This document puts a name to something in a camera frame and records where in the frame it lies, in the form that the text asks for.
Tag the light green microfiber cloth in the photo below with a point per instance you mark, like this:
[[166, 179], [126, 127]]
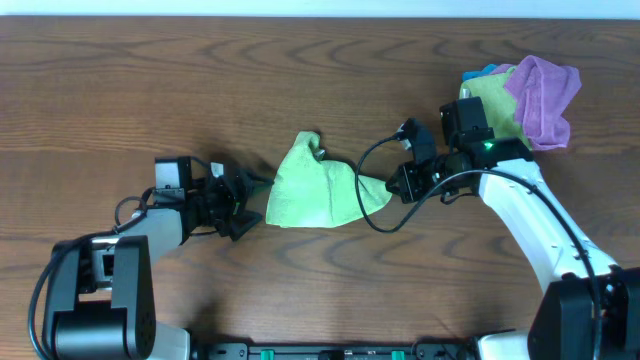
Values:
[[310, 191]]

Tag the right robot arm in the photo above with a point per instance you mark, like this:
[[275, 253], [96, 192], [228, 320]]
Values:
[[590, 305]]

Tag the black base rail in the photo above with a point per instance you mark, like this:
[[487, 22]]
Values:
[[417, 351]]

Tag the purple microfiber cloth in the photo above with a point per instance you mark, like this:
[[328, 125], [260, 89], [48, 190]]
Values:
[[542, 91]]

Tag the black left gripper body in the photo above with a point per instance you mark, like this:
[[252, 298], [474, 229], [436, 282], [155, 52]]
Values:
[[228, 201]]

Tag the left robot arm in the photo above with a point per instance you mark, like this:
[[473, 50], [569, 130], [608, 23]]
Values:
[[95, 297]]

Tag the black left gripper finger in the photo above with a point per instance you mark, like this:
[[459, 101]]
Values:
[[241, 223], [252, 181]]

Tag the blue cloth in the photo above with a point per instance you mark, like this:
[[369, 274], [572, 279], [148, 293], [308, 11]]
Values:
[[487, 70]]

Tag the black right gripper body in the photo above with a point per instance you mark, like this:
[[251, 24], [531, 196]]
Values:
[[421, 179]]

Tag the olive green cloth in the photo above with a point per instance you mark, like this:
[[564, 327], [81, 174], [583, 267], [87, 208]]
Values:
[[499, 106]]

